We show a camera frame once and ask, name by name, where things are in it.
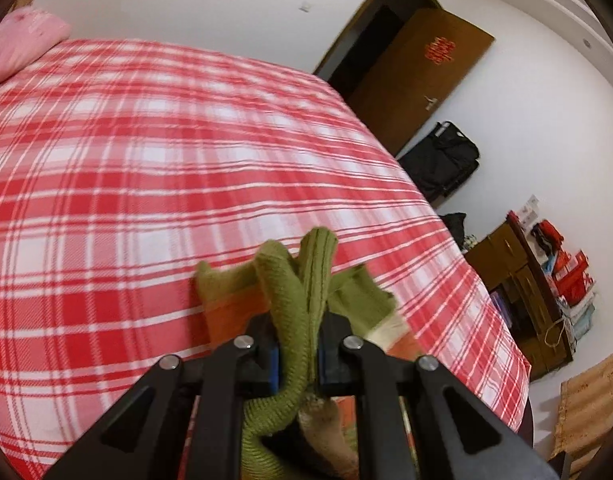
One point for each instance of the brown wooden door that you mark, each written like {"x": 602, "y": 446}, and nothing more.
{"x": 397, "y": 61}

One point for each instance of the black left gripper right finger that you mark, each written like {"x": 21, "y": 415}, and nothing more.
{"x": 348, "y": 365}

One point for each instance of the dark wooden cabinet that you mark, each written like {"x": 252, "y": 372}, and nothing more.
{"x": 514, "y": 279}

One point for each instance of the pink pillow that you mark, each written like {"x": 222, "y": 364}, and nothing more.
{"x": 26, "y": 34}

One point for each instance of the brown floor rug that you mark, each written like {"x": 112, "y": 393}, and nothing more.
{"x": 585, "y": 415}

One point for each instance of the black clothes pile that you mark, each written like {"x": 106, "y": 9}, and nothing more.
{"x": 455, "y": 224}

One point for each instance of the red items pile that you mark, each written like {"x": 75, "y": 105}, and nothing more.
{"x": 567, "y": 274}

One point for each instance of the red white plaid bedspread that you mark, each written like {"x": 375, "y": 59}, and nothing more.
{"x": 124, "y": 163}

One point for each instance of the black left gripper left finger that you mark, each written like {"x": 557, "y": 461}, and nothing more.
{"x": 236, "y": 372}

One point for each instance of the black bag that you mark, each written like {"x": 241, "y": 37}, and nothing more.
{"x": 441, "y": 162}

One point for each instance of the green striped knit sweater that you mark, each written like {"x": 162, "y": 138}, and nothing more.
{"x": 296, "y": 434}

